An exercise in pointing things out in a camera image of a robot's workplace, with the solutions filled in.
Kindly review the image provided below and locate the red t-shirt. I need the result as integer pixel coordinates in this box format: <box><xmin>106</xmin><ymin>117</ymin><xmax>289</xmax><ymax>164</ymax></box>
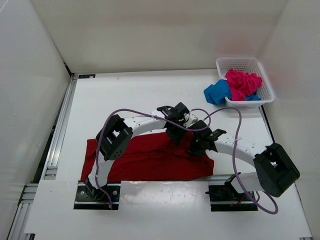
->
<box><xmin>80</xmin><ymin>131</ymin><xmax>215</xmax><ymax>183</ymax></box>

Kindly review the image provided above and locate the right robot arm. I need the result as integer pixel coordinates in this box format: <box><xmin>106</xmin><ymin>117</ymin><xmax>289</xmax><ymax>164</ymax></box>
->
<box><xmin>189</xmin><ymin>120</ymin><xmax>301</xmax><ymax>200</ymax></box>

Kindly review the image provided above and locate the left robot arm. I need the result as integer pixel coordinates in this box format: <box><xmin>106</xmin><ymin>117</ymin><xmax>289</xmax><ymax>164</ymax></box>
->
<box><xmin>83</xmin><ymin>102</ymin><xmax>199</xmax><ymax>201</ymax></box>

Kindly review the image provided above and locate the blue t-shirt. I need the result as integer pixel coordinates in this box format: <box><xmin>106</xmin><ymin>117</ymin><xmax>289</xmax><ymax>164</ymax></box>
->
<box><xmin>203</xmin><ymin>79</ymin><xmax>261</xmax><ymax>105</ymax></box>

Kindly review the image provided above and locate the pink t-shirt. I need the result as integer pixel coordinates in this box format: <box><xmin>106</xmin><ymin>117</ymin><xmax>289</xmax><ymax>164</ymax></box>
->
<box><xmin>225</xmin><ymin>69</ymin><xmax>263</xmax><ymax>94</ymax></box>

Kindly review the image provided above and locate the white front cover board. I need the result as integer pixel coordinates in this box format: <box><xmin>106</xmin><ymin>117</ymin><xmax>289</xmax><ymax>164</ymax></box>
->
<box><xmin>24</xmin><ymin>180</ymin><xmax>312</xmax><ymax>240</ymax></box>

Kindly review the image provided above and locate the white plastic laundry basket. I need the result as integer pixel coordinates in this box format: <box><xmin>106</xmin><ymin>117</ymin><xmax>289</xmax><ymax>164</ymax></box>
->
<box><xmin>215</xmin><ymin>56</ymin><xmax>275</xmax><ymax>108</ymax></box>

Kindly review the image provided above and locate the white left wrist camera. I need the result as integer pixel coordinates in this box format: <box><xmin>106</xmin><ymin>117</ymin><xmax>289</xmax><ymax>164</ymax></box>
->
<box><xmin>183</xmin><ymin>113</ymin><xmax>199</xmax><ymax>128</ymax></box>

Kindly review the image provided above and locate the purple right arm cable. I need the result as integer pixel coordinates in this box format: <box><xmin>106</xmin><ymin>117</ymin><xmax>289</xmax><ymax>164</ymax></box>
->
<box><xmin>202</xmin><ymin>107</ymin><xmax>280</xmax><ymax>215</ymax></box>

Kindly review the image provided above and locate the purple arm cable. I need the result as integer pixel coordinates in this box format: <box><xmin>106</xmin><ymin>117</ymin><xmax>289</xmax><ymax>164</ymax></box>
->
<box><xmin>202</xmin><ymin>107</ymin><xmax>280</xmax><ymax>215</ymax></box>
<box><xmin>94</xmin><ymin>107</ymin><xmax>213</xmax><ymax>210</ymax></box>

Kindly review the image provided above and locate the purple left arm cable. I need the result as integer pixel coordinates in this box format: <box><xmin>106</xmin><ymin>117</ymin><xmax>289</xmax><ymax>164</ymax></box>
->
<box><xmin>94</xmin><ymin>107</ymin><xmax>213</xmax><ymax>210</ymax></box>

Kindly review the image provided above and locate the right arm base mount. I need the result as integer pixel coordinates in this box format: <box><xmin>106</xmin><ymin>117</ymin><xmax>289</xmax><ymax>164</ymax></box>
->
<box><xmin>205</xmin><ymin>185</ymin><xmax>258</xmax><ymax>212</ymax></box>

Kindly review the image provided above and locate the aluminium front rail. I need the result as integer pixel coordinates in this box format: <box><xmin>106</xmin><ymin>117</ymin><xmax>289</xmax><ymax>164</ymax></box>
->
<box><xmin>41</xmin><ymin>164</ymin><xmax>286</xmax><ymax>185</ymax></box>

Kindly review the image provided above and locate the aluminium rail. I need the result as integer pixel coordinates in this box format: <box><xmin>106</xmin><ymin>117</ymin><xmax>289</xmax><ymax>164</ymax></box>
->
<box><xmin>6</xmin><ymin>64</ymin><xmax>97</xmax><ymax>240</ymax></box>
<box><xmin>41</xmin><ymin>164</ymin><xmax>286</xmax><ymax>185</ymax></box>

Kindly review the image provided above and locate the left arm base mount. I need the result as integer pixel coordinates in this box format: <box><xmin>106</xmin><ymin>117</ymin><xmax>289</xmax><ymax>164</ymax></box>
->
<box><xmin>73</xmin><ymin>182</ymin><xmax>121</xmax><ymax>211</ymax></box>

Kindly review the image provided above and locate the aluminium left side rail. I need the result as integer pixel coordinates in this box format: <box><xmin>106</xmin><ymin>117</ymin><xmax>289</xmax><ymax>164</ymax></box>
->
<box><xmin>6</xmin><ymin>64</ymin><xmax>97</xmax><ymax>240</ymax></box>

